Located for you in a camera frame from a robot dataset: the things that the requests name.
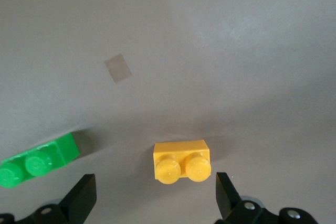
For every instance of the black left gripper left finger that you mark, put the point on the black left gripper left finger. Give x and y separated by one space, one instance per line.
73 208

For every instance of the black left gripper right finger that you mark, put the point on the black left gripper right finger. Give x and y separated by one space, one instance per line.
231 208

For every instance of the yellow two-stud block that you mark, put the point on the yellow two-stud block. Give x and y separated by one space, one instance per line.
181 153

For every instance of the green two-stud block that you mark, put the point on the green two-stud block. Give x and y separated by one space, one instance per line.
39 161

